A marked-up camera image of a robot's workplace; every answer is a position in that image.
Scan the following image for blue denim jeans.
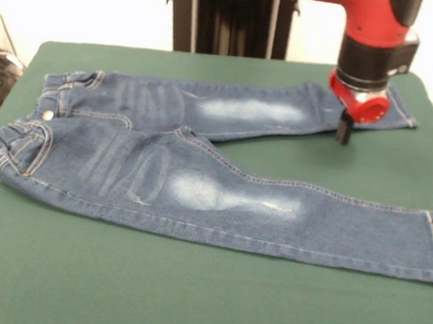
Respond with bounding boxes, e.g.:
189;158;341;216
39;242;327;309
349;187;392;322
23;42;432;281
0;50;433;287

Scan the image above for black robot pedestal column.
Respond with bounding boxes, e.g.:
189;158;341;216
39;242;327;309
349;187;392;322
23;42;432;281
161;0;303;63

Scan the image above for dark green table cloth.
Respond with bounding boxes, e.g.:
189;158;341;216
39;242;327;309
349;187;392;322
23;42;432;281
0;35;433;324

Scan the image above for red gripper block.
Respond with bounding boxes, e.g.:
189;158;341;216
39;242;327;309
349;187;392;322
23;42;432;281
323;67;394;150

